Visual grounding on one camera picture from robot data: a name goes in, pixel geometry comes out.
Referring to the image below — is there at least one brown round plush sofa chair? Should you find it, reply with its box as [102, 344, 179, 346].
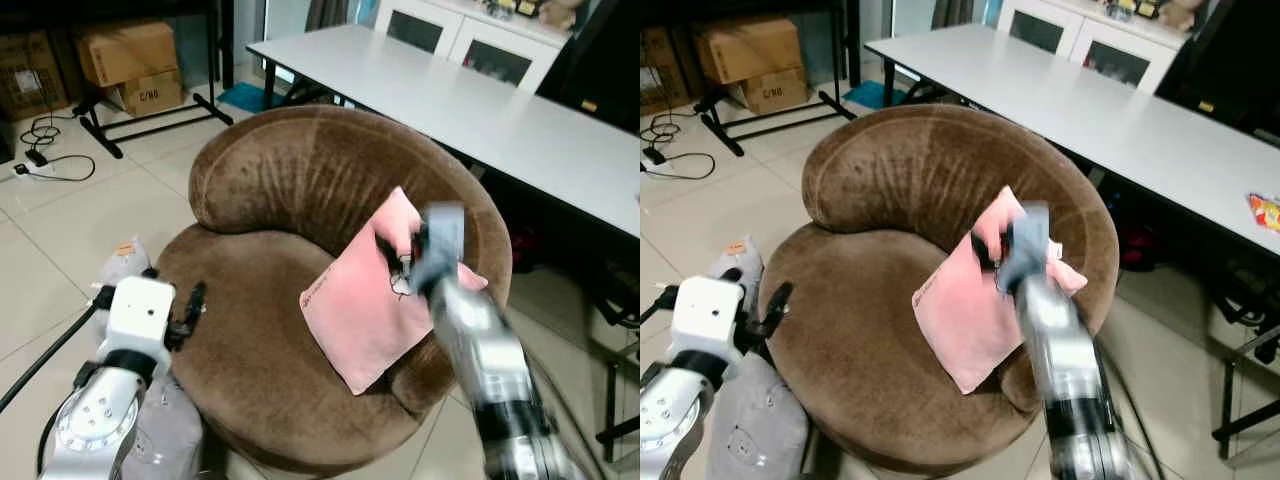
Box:
[760, 103, 1121, 477]
[155, 103, 514, 473]

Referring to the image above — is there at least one power strip with black cable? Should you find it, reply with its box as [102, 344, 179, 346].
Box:
[9, 113, 98, 184]
[640, 108, 717, 182]

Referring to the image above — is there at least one pink square pillow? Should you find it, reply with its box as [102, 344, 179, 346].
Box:
[912, 186, 1090, 395]
[300, 186, 490, 397]

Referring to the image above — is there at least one black metal rack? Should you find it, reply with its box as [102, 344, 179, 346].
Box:
[73, 0, 237, 160]
[697, 0, 860, 158]

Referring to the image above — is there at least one large plain cardboard box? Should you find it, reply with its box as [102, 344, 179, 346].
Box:
[74, 19, 182, 88]
[694, 16, 807, 86]

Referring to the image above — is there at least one long white table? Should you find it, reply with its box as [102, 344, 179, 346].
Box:
[246, 23, 641, 238]
[864, 23, 1280, 258]

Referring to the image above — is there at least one black chair back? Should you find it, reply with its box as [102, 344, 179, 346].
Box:
[534, 0, 641, 133]
[1153, 0, 1280, 138]

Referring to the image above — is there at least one red item under table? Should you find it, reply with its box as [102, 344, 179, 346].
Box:
[508, 228, 548, 273]
[1118, 224, 1163, 273]

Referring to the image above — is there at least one colourful snack packet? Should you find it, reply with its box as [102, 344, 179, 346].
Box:
[1246, 192, 1280, 234]

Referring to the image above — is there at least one brown teddy toy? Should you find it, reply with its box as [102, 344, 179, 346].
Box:
[1158, 0, 1203, 32]
[538, 0, 581, 31]

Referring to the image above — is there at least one teal floor mat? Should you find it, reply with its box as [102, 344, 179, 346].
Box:
[217, 81, 287, 114]
[842, 79, 912, 110]

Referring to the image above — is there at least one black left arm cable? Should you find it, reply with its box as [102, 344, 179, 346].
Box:
[0, 303, 104, 417]

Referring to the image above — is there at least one white cabinet with glass doors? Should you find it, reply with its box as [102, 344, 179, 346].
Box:
[374, 0, 573, 94]
[996, 0, 1198, 94]

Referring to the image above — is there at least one small marked cardboard box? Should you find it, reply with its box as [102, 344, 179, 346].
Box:
[104, 69, 187, 118]
[738, 67, 810, 115]

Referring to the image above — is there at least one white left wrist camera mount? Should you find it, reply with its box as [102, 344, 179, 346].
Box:
[103, 276, 177, 361]
[671, 276, 747, 359]

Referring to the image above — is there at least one dark printed cardboard box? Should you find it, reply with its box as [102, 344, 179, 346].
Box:
[640, 26, 693, 117]
[0, 30, 73, 123]

